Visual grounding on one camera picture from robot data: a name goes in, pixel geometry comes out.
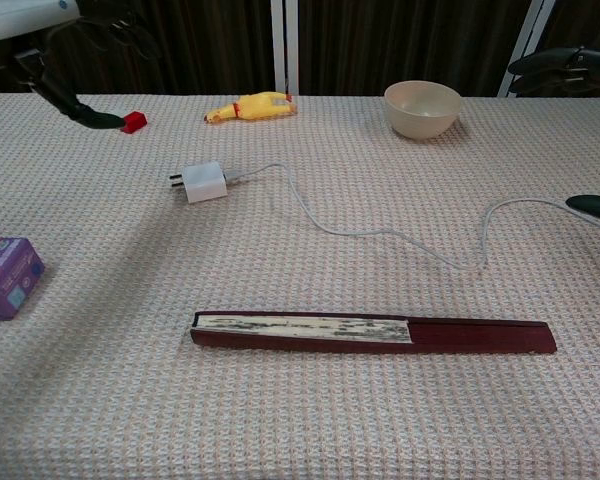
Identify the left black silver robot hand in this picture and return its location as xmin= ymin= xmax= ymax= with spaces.
xmin=10 ymin=9 xmax=162 ymax=134

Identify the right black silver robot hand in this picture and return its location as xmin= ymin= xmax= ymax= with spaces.
xmin=508 ymin=45 xmax=600 ymax=224

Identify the small white cube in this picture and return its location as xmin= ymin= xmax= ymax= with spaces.
xmin=168 ymin=160 xmax=230 ymax=205

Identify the red and white block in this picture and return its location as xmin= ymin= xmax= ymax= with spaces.
xmin=120 ymin=110 xmax=148 ymax=135

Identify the beige bowl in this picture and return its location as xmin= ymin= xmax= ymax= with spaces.
xmin=383 ymin=80 xmax=464 ymax=141

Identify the dark curtain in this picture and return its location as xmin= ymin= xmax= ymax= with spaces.
xmin=0 ymin=0 xmax=600 ymax=98

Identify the purple cardboard box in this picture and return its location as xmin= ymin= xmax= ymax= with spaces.
xmin=0 ymin=236 xmax=47 ymax=322

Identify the yellow rubber chicken toy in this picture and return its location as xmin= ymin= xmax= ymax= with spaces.
xmin=203 ymin=90 xmax=298 ymax=126

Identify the dark red flat case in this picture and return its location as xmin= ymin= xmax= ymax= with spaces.
xmin=189 ymin=310 xmax=558 ymax=357

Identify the beige woven tablecloth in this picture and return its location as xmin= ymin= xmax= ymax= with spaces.
xmin=0 ymin=92 xmax=600 ymax=480

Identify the white slanted frame post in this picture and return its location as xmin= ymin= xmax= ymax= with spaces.
xmin=496 ymin=0 xmax=557 ymax=98

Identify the white upright frame post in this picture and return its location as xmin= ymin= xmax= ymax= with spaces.
xmin=270 ymin=0 xmax=301 ymax=97

